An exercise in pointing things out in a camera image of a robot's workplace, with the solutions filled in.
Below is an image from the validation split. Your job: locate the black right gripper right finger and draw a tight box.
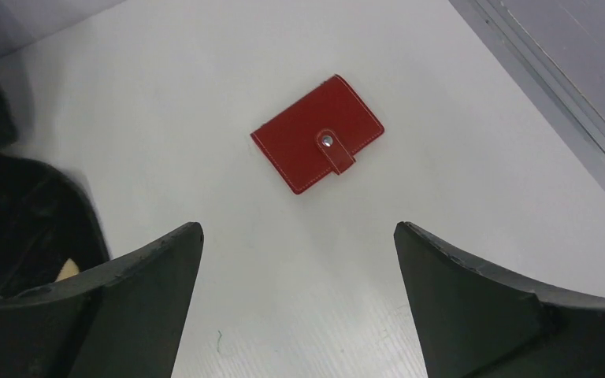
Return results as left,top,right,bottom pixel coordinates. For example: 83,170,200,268
394,222,605,377

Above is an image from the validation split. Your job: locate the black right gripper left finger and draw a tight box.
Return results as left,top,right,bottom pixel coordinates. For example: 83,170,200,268
0,222,204,377

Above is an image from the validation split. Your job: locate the red leather card holder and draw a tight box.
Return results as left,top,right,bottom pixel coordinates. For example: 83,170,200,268
251,75,384,195

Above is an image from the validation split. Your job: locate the black floral blanket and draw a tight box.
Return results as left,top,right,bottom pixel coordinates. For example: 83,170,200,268
0,88,109,298

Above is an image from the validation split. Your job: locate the aluminium frame rail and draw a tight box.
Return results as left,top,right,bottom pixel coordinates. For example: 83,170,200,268
453,1,605,190

